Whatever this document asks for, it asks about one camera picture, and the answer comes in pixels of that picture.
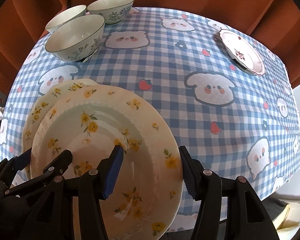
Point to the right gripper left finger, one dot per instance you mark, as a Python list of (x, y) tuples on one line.
[(95, 185)]

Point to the orange curtain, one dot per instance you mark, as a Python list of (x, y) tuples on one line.
[(275, 23)]

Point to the blue checkered cartoon tablecloth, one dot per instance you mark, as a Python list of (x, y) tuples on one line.
[(234, 122)]

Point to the scalloped yellow-flower plate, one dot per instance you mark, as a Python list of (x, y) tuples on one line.
[(44, 103)]

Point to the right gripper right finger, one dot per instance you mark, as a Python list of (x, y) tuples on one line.
[(247, 217)]

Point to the large round yellow-flower plate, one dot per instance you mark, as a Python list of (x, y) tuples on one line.
[(89, 122)]

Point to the red-trimmed small plate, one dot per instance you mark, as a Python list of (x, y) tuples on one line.
[(242, 51)]

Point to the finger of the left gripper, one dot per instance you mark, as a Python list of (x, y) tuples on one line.
[(57, 167), (9, 168)]

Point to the floral bowl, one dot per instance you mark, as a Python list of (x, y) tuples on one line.
[(113, 11), (77, 39), (64, 17)]

